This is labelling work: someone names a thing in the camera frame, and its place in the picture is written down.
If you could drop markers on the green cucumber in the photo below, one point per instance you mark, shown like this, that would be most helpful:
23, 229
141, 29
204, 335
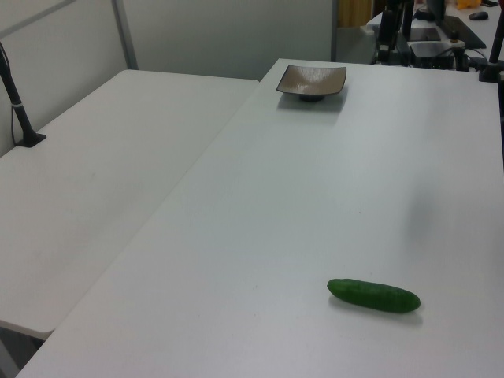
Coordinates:
374, 295

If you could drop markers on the square brown ceramic plate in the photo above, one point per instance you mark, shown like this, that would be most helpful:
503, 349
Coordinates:
311, 80

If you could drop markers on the white side table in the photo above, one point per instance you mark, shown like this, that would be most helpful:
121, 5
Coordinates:
98, 177

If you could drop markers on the yellow wooden panel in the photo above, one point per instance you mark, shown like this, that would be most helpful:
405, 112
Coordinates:
354, 13

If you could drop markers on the black electronics box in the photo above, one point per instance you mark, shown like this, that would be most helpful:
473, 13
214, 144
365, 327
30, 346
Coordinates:
431, 53

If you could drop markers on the black pole with clamp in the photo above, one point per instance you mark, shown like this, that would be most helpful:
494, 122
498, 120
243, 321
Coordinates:
494, 51

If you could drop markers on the yellow object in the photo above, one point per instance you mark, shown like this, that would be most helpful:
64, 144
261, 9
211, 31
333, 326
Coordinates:
468, 3

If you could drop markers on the black computer mouse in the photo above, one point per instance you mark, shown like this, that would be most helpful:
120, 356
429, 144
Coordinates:
479, 15

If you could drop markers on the grey metal partition post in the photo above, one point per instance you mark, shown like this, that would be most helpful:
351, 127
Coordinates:
126, 35

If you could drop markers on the black camera stand pole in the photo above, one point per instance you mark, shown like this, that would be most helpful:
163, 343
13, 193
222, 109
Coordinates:
17, 106

